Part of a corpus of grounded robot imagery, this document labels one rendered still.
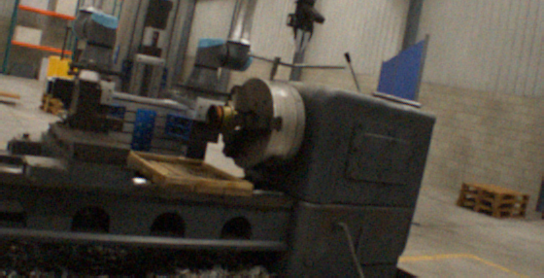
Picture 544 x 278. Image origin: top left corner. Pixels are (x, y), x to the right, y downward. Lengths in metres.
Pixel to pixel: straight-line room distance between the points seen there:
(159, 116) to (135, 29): 0.43
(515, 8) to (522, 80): 1.78
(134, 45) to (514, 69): 11.10
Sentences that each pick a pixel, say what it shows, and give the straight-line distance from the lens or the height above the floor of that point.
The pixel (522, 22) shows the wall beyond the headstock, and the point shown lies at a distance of 13.08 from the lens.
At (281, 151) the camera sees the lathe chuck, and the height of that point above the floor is 1.02.
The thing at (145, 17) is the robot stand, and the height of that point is 1.43.
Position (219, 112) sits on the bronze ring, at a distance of 1.73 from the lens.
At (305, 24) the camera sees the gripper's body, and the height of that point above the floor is 1.48.
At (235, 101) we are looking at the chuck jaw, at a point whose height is 1.14.
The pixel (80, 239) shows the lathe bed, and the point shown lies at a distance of 1.52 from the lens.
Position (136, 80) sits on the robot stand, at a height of 1.14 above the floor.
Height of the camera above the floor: 1.18
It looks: 3 degrees down
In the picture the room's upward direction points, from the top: 12 degrees clockwise
